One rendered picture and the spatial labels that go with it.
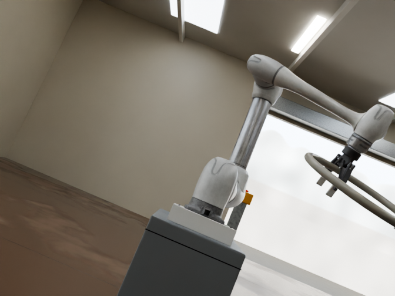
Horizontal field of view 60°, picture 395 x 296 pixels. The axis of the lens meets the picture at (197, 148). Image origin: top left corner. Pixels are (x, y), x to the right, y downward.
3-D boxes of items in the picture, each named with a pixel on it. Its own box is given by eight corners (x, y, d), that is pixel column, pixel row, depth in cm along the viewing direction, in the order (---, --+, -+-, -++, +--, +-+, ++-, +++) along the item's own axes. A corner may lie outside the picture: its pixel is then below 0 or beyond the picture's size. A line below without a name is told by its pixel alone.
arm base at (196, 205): (184, 208, 140) (190, 195, 141) (183, 207, 162) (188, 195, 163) (226, 225, 140) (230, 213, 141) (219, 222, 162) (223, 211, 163)
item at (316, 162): (451, 258, 117) (458, 251, 116) (360, 211, 97) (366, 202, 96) (358, 185, 160) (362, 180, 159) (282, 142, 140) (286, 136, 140)
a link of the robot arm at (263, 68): (285, 59, 160) (288, 73, 172) (255, 43, 168) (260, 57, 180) (268, 80, 160) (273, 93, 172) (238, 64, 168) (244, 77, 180)
